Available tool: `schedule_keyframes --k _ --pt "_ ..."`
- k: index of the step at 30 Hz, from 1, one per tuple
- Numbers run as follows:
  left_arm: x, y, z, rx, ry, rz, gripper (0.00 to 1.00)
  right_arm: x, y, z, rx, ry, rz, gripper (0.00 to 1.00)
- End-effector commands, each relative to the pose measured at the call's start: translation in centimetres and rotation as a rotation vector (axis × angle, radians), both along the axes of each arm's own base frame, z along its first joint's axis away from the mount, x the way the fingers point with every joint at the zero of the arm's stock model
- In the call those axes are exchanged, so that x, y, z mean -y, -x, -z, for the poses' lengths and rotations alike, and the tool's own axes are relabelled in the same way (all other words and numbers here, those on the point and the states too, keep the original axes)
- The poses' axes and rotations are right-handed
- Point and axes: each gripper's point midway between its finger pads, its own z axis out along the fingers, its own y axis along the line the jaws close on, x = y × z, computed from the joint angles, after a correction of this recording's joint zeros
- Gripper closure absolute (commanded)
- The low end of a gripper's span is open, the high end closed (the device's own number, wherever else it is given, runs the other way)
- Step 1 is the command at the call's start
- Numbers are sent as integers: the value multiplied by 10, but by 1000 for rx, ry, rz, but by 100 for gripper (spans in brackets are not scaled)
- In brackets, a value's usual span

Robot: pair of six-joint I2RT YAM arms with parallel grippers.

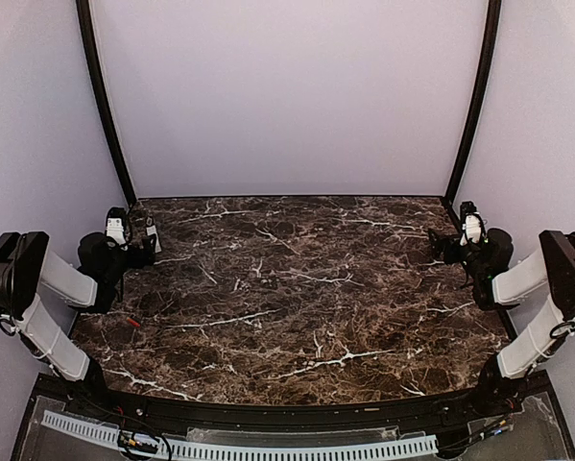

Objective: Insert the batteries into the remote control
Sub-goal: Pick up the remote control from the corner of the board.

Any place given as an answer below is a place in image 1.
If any right black frame post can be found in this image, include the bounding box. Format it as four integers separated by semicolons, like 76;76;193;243
443;0;502;208

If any white slotted cable duct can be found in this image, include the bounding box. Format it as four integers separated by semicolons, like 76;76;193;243
41;410;438;460

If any left black frame post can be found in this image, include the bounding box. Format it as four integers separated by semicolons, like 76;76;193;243
75;0;137;207

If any black front rail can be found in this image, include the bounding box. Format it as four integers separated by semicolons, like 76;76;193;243
50;384;522;435

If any black frame post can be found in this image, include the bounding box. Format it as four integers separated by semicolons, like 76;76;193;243
443;0;502;208
75;0;137;207

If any white remote control body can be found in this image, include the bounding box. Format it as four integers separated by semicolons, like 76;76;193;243
129;202;162;254

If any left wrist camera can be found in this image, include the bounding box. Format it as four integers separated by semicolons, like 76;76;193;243
106;206;127;244

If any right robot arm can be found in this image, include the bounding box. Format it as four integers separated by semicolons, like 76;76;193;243
428;228;575;417

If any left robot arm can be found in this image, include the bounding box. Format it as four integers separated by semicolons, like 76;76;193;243
0;231;157;419

